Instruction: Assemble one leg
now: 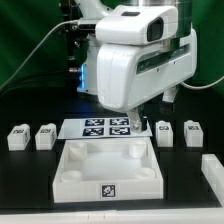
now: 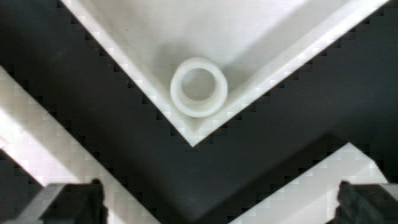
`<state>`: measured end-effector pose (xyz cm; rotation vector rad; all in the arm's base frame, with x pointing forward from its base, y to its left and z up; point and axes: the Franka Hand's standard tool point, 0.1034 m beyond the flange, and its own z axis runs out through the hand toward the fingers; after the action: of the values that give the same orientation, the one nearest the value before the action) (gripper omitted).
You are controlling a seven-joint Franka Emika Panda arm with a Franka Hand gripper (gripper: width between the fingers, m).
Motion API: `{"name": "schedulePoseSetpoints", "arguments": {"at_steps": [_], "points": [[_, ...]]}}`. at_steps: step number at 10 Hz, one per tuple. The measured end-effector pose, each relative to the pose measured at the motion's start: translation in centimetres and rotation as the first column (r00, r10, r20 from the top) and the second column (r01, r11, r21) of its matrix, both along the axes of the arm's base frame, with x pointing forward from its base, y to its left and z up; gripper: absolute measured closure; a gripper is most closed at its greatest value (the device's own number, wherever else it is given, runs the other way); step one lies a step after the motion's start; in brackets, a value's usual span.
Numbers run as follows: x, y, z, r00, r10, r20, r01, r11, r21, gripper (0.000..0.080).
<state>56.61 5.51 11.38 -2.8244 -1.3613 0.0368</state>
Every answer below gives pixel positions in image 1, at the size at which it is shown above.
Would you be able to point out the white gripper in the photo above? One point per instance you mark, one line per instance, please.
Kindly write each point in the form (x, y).
(128, 76)

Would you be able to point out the white marker sheet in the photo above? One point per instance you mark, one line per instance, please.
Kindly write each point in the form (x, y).
(99, 128)

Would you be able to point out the white corner obstacle bracket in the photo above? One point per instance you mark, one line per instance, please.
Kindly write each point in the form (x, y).
(213, 171)

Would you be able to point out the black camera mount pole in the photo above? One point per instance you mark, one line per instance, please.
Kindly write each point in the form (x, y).
(75, 38)

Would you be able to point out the white square tabletop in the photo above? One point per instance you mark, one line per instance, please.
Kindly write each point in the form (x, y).
(107, 169)

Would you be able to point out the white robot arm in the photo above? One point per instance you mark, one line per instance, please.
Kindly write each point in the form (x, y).
(94, 9)

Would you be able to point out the grey camera on mount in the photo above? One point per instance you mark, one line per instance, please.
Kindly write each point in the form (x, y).
(86, 25)

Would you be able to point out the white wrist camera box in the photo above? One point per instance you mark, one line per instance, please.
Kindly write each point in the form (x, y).
(138, 25)

